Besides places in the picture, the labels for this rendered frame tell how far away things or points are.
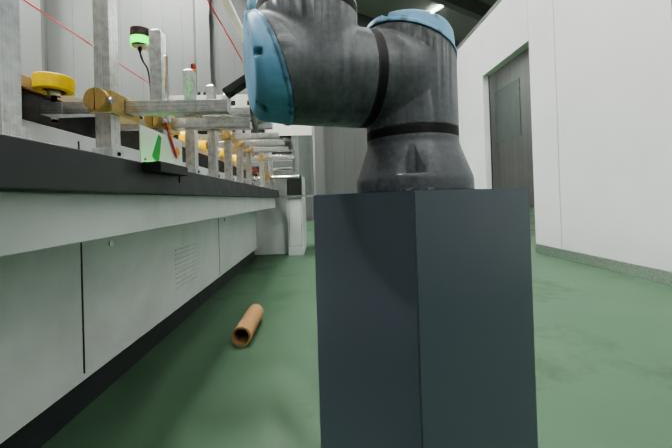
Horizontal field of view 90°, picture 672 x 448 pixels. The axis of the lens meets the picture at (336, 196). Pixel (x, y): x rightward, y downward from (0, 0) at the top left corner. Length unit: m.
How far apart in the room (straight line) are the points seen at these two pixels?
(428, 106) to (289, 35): 0.22
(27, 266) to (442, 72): 0.98
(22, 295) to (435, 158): 0.94
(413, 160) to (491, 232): 0.15
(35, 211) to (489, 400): 0.77
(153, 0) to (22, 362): 8.84
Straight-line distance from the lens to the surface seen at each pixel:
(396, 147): 0.51
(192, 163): 1.37
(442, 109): 0.53
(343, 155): 10.11
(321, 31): 0.48
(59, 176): 0.74
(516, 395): 0.63
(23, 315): 1.08
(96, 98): 0.92
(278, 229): 3.75
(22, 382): 1.12
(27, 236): 0.75
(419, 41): 0.55
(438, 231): 0.43
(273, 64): 0.45
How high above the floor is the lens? 0.59
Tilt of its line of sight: level
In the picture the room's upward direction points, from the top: 2 degrees counter-clockwise
